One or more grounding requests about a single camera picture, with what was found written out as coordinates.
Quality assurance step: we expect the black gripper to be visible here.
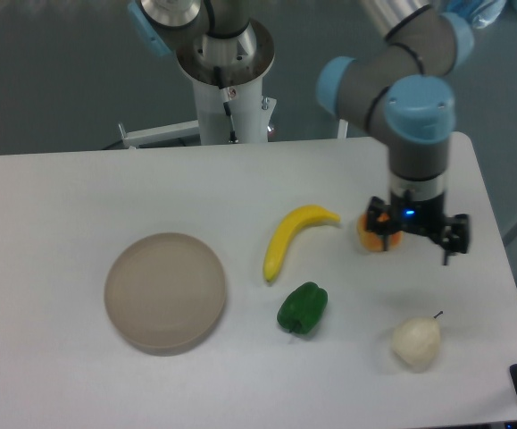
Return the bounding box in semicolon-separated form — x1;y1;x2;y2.
365;178;470;265

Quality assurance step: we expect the yellow banana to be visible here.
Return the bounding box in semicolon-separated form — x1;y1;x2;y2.
263;205;341;283

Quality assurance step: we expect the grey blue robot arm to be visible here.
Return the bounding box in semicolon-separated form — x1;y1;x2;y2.
127;1;474;257

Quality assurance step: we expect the orange peeled mandarin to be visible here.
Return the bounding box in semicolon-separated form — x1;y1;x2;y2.
356;213;404;253

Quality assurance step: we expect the white pear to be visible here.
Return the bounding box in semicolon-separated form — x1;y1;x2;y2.
390;311;444;373

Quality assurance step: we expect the green bell pepper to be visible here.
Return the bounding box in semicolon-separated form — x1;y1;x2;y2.
277;282;328;335

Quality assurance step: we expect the blue plastic bag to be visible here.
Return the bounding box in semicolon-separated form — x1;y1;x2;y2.
444;0;507;29

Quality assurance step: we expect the beige round plate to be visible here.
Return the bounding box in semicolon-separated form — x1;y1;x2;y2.
104;232;227;356

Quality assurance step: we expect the white frame post right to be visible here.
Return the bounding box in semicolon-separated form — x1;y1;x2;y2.
337;119;349;139

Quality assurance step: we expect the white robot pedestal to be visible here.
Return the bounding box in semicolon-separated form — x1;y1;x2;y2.
175;20;279;146

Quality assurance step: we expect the black cable on pedestal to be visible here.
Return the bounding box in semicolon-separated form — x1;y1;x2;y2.
213;65;240;145

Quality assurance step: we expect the white frame bracket left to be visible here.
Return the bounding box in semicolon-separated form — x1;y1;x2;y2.
118;121;199;148

